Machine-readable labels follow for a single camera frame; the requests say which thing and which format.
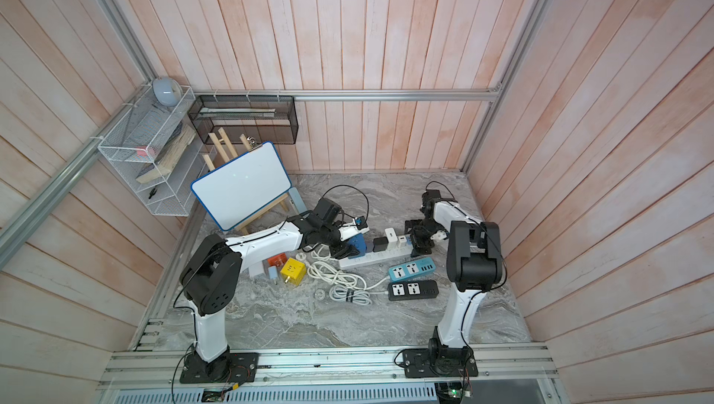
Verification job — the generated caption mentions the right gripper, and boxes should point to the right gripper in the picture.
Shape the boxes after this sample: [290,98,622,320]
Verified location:
[405,219,442,255]

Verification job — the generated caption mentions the small white charger plug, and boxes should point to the small white charger plug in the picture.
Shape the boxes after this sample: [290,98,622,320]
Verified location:
[385,227,399,245]

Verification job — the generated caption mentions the blue cube socket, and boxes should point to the blue cube socket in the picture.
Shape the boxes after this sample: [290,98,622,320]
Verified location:
[350,234,367,257]

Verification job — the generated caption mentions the teal power strip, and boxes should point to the teal power strip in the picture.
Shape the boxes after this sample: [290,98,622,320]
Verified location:
[388,257,436,282]

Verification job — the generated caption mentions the yellow cube socket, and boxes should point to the yellow cube socket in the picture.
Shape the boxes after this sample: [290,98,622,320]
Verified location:
[280,258,307,286]

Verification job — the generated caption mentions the red cube socket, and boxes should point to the red cube socket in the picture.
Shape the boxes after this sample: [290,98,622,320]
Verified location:
[266,253,287,271]

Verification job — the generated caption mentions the black power strip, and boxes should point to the black power strip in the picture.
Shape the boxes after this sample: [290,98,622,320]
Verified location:
[388,281,439,302]

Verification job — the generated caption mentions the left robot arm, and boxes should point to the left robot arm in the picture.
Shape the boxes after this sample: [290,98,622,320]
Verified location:
[180,198,369,364]

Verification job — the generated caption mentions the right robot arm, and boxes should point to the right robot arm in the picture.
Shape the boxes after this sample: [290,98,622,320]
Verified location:
[405,190,507,357]

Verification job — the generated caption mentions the black adapter plug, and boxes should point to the black adapter plug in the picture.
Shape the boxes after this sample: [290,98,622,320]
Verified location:
[372,237,390,253]

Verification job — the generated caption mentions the white power strip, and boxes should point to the white power strip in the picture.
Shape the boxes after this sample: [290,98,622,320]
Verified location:
[338,236,413,270]

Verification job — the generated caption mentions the wooden easel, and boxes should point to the wooden easel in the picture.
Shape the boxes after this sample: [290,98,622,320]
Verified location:
[202,127,291,240]

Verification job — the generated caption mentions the black mesh basket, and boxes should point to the black mesh basket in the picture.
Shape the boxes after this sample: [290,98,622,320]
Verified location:
[188,94,299,145]

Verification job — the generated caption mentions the wooden block on shelf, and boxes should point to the wooden block on shelf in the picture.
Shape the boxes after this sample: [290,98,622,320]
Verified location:
[136,123,196,184]

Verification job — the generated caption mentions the grey round speaker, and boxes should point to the grey round speaker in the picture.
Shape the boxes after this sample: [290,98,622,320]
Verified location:
[152,77,183,108]

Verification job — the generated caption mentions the white plug cable of strip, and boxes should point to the white plug cable of strip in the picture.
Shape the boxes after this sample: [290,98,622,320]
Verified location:
[295,243,341,266]

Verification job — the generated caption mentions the white coiled cable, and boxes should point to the white coiled cable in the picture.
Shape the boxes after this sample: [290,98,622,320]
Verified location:
[303,258,392,291]

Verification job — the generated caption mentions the white bundled cable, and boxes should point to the white bundled cable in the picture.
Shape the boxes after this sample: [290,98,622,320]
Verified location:
[326,284,390,306]

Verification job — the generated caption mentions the whiteboard with blue frame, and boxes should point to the whiteboard with blue frame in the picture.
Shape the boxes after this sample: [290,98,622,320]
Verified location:
[190,141,293,233]

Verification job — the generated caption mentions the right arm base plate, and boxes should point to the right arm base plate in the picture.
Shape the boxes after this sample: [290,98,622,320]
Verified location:
[394,346,479,378]

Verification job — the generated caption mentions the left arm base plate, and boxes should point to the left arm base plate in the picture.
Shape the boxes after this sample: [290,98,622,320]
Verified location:
[180,351,260,385]

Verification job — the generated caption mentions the white wire shelf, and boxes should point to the white wire shelf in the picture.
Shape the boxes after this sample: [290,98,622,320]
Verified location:
[99,84,206,217]

